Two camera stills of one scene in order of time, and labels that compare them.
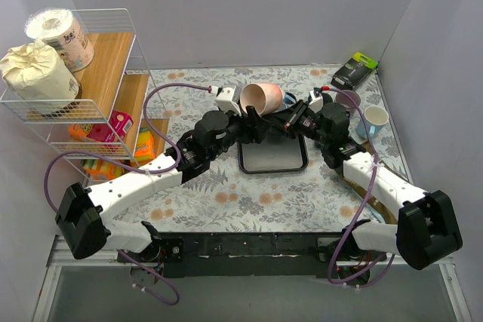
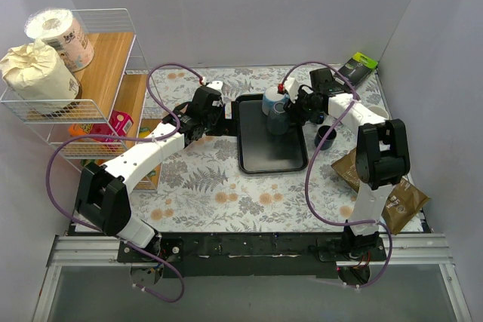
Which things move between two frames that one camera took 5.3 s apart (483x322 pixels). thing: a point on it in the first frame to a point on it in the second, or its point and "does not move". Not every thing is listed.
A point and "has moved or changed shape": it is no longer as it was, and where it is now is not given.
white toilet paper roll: [63, 28] does not move
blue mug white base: [288, 99] has moved or changed shape
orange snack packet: [78, 131] does not move
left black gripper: [248, 126] to [220, 126]
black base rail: [255, 254] does not move
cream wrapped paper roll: [33, 75] does not move
